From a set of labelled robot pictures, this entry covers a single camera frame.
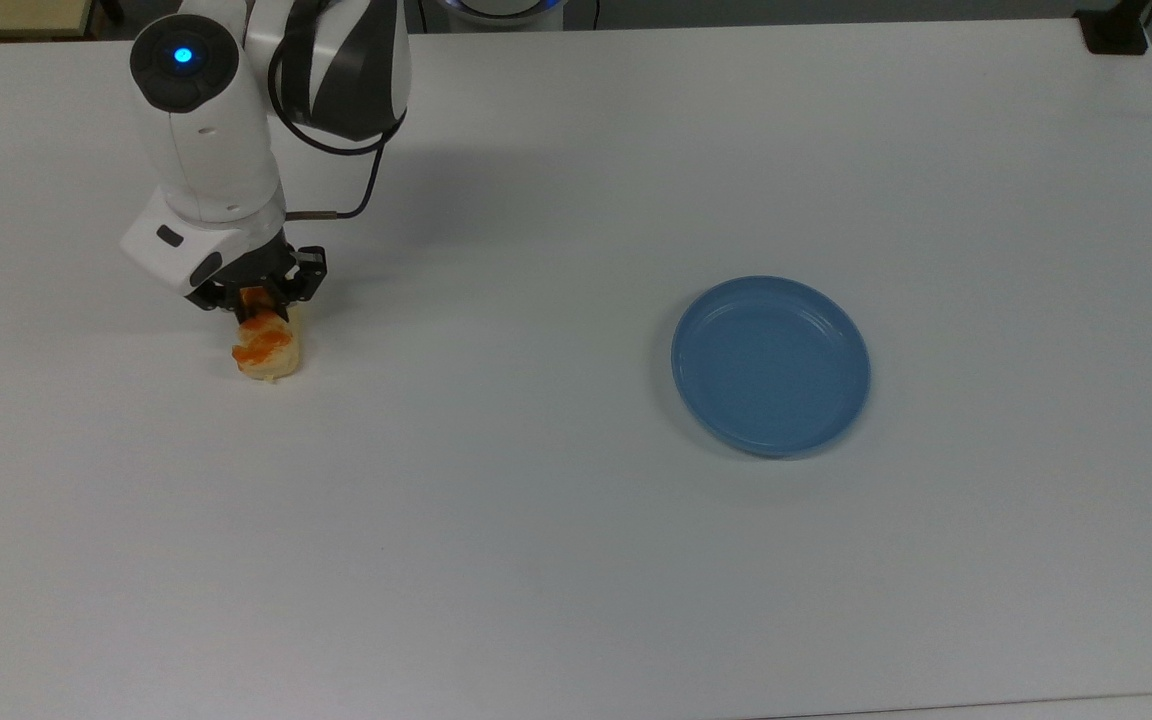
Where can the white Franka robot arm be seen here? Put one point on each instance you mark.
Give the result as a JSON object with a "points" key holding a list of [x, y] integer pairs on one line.
{"points": [[206, 150]]}

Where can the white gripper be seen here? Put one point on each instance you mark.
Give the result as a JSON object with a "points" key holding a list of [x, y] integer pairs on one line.
{"points": [[186, 245]]}

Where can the bread with orange topping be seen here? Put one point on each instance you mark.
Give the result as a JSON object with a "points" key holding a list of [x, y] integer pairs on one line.
{"points": [[271, 357]]}

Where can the wooden desk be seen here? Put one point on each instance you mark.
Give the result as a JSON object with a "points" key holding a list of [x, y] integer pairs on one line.
{"points": [[6, 15]]}

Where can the black corner mount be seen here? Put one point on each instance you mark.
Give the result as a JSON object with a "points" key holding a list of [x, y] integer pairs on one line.
{"points": [[1116, 35]]}

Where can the blue round plate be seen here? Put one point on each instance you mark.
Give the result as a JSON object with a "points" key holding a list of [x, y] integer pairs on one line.
{"points": [[771, 365]]}

